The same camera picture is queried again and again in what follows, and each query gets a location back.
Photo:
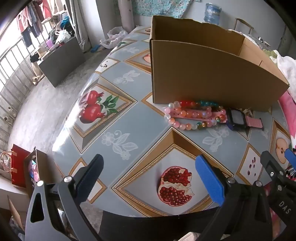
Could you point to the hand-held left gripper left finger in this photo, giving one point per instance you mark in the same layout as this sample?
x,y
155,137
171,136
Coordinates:
x,y
92,171

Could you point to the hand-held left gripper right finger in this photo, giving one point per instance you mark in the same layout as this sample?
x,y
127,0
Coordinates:
x,y
209,180

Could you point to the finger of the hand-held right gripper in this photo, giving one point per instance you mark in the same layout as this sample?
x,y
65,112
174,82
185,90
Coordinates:
x,y
291,154
269,162

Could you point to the brown cardboard box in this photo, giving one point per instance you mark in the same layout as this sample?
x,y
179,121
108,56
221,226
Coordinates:
x,y
208,76

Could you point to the pink floral blanket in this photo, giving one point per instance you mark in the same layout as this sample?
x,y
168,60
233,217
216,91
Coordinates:
x,y
286,104

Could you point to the open cardboard box with clutter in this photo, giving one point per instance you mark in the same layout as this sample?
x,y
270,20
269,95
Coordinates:
x,y
40,166

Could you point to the fruit print tablecloth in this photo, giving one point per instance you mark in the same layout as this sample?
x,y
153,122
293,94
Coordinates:
x,y
143,129

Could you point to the red gift bag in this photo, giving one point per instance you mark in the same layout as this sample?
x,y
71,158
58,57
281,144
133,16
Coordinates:
x,y
19,166

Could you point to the white green knitted cloth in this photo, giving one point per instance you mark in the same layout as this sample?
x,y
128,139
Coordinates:
x,y
286,67

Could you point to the pair of beige shoes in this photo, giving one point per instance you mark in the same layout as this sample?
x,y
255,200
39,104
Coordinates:
x,y
37,80

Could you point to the window railing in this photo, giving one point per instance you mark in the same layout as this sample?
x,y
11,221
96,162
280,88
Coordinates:
x,y
9,69

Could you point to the white plastic bag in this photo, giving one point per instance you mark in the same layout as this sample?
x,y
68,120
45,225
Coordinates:
x,y
113,37

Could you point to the metal chair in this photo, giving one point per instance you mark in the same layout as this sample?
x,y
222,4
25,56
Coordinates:
x,y
242,24

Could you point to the pile of bags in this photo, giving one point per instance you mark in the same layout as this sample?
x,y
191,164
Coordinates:
x,y
60,32

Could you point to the grey curtain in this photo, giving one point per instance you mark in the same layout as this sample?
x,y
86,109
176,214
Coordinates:
x,y
81,23

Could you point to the blue water bottle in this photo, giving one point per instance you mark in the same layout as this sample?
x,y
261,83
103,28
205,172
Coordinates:
x,y
212,13

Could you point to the hanging clothes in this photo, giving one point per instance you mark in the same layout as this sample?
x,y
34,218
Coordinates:
x,y
32,16

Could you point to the floral cloth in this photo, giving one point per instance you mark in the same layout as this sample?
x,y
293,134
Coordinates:
x,y
161,7

